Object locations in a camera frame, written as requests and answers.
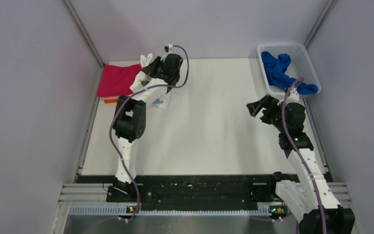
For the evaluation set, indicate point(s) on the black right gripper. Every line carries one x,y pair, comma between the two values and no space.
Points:
255,107

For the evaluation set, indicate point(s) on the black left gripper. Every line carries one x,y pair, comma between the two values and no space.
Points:
150,69

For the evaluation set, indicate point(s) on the white printed t-shirt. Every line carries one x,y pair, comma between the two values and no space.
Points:
142,80

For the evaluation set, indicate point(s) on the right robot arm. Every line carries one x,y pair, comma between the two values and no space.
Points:
315,207

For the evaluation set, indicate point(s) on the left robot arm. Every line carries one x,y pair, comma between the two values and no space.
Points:
153,82

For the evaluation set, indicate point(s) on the magenta folded t-shirt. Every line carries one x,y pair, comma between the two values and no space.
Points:
116,80

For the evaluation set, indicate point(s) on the pink folded t-shirt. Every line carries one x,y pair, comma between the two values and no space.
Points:
110,98

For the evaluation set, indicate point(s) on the blue t-shirt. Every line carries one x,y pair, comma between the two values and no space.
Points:
275,68

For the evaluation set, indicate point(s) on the white plastic basket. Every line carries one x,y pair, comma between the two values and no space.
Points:
300,67

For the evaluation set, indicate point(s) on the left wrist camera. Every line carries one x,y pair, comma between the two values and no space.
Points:
168,50

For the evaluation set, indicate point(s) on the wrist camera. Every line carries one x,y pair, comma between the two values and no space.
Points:
168,50
291,96

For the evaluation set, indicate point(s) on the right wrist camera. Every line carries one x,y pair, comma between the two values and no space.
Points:
291,96

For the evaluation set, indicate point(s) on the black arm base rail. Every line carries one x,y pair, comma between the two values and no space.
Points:
196,193

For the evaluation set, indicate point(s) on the left corner metal post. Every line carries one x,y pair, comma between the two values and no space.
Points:
83,32

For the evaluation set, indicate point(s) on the corner metal post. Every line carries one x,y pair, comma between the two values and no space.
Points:
318,23
83,32

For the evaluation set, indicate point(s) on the right corner metal post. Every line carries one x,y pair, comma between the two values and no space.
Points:
318,23

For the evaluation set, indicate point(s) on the white slotted cable duct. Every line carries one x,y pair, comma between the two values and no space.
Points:
124,210

